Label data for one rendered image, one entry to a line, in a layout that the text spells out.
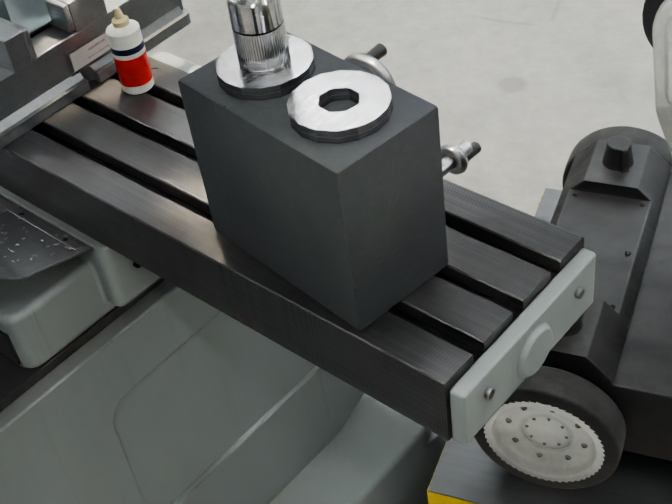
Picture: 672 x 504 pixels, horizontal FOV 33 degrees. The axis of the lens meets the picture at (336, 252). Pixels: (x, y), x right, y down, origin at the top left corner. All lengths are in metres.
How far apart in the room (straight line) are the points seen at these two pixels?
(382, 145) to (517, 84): 2.10
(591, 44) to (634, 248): 1.58
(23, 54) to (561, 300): 0.68
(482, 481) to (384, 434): 0.36
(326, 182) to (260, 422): 0.86
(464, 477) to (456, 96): 1.55
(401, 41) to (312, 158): 2.31
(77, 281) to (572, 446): 0.68
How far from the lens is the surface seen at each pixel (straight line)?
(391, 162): 0.94
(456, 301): 1.04
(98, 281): 1.36
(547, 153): 2.77
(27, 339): 1.33
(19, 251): 1.31
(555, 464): 1.58
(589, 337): 1.49
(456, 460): 1.62
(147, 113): 1.35
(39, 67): 1.39
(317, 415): 1.85
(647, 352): 1.54
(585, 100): 2.95
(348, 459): 1.89
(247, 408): 1.70
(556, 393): 1.44
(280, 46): 1.00
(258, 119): 0.97
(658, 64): 1.33
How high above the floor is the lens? 1.70
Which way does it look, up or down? 42 degrees down
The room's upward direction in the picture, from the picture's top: 9 degrees counter-clockwise
